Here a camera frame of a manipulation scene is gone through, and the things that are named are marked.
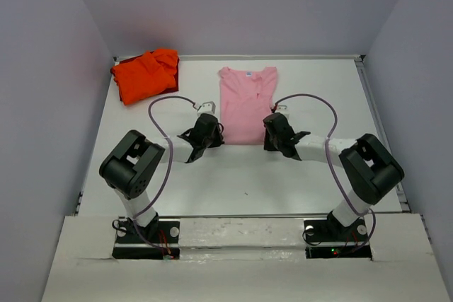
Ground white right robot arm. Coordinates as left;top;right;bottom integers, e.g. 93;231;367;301
263;112;405;240

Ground pink t shirt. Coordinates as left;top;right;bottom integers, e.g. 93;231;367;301
219;66;278;145

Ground orange t shirt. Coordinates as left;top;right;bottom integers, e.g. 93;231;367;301
110;47;180;106

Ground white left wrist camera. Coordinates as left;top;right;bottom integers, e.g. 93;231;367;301
193;101;216;116

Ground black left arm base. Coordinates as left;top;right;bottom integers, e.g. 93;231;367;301
112;218;180;260

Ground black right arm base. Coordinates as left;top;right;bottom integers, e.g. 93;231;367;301
302;219;372;260

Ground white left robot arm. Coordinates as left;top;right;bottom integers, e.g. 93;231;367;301
99;113;224;242

